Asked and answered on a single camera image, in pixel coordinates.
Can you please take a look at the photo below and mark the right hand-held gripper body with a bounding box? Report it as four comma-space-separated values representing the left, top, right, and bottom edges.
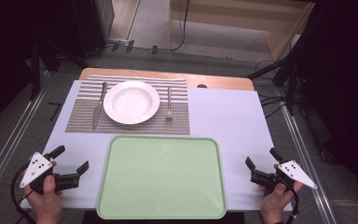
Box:
250, 160, 319, 196

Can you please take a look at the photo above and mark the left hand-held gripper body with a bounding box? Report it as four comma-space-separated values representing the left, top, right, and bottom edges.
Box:
19, 151, 81, 196

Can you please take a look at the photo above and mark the silver table knife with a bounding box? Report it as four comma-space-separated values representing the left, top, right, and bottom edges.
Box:
91, 81, 109, 131

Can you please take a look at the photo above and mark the light green plastic tray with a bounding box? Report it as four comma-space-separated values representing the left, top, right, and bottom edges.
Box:
96, 134, 227, 220

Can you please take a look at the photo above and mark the white deep plate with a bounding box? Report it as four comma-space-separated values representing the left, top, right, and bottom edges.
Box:
103, 79, 161, 126

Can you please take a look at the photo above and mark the silver fork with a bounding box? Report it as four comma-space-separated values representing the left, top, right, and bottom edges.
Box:
165, 87, 174, 121

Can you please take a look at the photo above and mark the person's left hand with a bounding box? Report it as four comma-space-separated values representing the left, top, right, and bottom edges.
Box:
23, 160, 64, 224

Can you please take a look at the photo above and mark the person's right hand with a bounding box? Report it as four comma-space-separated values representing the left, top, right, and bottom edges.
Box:
257, 163, 304, 224

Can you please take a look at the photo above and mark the striped woven placemat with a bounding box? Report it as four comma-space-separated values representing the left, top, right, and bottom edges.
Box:
64, 74, 191, 136

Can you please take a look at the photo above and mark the black metal stand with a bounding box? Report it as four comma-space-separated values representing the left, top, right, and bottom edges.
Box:
246, 46, 306, 117
28, 39, 91, 103

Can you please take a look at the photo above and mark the dark cabinet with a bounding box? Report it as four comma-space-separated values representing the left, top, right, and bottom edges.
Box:
70, 0, 116, 59

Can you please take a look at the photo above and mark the light wooden shelf unit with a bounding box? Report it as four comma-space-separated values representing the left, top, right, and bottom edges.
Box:
167, 0, 317, 62

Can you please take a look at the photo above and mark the aluminium floor rail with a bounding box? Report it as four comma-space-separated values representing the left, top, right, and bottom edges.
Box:
0, 87, 49, 204
279, 92, 337, 224

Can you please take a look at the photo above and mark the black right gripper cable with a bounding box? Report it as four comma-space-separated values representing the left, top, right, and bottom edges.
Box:
288, 186, 301, 224

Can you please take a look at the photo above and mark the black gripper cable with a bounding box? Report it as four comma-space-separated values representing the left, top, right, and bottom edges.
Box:
10, 163, 37, 224
288, 186, 301, 224

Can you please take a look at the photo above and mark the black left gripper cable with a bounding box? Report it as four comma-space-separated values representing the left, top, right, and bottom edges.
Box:
10, 163, 37, 224

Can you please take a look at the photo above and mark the bundle of black floor cables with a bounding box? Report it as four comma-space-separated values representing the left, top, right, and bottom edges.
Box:
254, 60, 294, 119

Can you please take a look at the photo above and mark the black hanging cable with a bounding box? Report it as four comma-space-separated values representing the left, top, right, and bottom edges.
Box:
169, 0, 191, 52

